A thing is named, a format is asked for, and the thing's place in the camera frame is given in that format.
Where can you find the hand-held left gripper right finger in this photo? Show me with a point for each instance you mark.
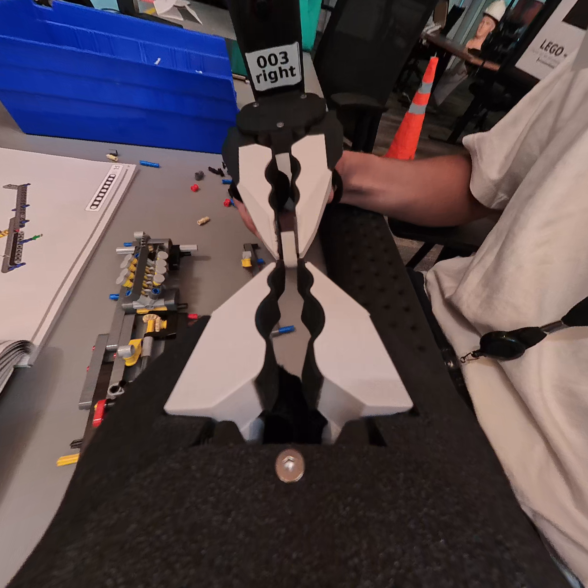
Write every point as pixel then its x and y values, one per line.
pixel 363 363

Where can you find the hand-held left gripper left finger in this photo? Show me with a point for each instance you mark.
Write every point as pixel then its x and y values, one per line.
pixel 220 363

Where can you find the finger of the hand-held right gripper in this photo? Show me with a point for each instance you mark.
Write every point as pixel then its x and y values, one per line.
pixel 252 183
pixel 314 183

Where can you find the blue lego pin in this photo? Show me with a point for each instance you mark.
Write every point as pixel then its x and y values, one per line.
pixel 285 330

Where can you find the long dark grey lego beam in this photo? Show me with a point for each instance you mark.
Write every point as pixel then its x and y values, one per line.
pixel 290 312

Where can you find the person's right forearm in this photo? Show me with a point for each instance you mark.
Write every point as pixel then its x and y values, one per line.
pixel 413 188

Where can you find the scattered small lego pieces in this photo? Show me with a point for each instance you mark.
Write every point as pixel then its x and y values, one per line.
pixel 202 220

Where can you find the grey lego beam yellow piece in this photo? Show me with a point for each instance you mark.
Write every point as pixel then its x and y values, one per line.
pixel 248 257

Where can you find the partly built lego chassis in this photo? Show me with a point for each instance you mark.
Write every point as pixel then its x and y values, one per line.
pixel 138 285

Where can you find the person's right hand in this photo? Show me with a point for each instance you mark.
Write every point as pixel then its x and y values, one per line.
pixel 246 220

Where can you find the teal felt bag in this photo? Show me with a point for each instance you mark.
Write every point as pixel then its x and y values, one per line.
pixel 307 23

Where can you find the black dimpled mat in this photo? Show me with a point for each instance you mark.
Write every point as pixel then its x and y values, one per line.
pixel 367 275

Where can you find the white desk stand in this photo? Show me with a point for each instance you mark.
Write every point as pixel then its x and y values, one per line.
pixel 177 9

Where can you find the orange traffic cone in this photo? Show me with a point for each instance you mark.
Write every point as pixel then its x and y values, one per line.
pixel 413 119

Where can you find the blue plastic bin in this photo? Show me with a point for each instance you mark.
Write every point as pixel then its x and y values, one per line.
pixel 115 82

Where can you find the open instruction booklet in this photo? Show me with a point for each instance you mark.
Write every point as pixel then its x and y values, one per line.
pixel 46 229

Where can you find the mannequin head white helmet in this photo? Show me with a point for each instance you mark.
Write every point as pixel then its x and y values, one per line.
pixel 487 23

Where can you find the black white marker sign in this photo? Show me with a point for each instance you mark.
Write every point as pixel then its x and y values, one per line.
pixel 551 46

